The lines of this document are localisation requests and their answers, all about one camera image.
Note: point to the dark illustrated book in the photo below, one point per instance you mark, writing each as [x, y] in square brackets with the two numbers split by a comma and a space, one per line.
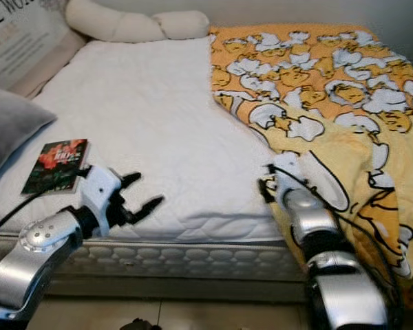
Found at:
[55, 167]

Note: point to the yellow cartoon print blanket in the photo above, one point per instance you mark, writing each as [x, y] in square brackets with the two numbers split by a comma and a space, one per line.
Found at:
[330, 89]

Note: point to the grey plush pillow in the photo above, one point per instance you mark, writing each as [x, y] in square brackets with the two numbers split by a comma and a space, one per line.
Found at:
[14, 130]

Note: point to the white quilted mattress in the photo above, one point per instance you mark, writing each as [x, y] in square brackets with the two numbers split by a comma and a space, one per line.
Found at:
[151, 124]

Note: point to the grey bed base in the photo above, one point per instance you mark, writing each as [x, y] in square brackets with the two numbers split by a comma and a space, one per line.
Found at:
[199, 289]

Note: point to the dark robot foot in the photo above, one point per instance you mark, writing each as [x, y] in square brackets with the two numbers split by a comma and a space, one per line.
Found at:
[141, 324]

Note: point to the cream bolster pillow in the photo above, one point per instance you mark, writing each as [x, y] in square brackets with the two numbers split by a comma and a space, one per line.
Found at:
[124, 22]

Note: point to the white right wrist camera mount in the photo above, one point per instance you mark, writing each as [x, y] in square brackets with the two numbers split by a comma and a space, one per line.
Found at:
[289, 180]

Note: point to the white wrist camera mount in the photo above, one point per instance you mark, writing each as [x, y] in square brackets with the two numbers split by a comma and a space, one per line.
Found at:
[289, 180]
[100, 192]

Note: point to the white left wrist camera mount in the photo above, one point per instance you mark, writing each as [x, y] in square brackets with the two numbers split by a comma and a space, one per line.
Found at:
[100, 192]

